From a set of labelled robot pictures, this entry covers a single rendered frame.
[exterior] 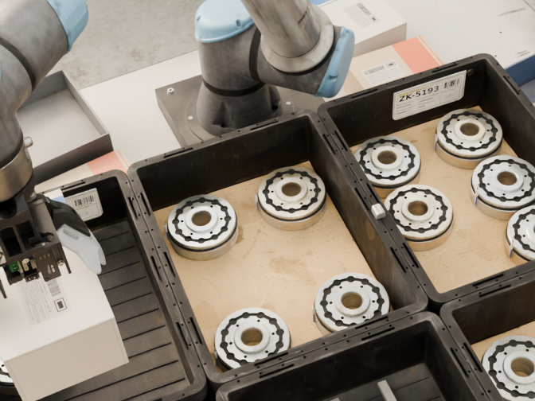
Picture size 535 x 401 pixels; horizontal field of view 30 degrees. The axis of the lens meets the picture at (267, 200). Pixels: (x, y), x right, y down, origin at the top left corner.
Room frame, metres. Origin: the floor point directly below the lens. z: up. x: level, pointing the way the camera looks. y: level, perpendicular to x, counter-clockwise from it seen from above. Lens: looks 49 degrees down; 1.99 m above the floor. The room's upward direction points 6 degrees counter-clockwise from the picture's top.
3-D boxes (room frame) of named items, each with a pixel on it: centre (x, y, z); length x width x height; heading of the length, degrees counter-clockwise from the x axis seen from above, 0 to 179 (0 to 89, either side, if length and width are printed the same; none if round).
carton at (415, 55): (1.32, -0.26, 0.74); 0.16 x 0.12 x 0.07; 109
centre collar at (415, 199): (0.92, -0.22, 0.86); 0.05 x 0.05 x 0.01
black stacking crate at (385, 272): (0.85, 0.00, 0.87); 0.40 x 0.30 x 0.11; 17
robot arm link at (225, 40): (1.28, 0.03, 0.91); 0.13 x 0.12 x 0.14; 61
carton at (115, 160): (1.10, 0.29, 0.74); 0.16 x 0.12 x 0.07; 116
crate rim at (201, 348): (0.85, 0.00, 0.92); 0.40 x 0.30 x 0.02; 17
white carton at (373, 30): (1.49, -0.19, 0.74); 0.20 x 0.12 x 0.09; 25
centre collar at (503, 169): (0.96, -0.36, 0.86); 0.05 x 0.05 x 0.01
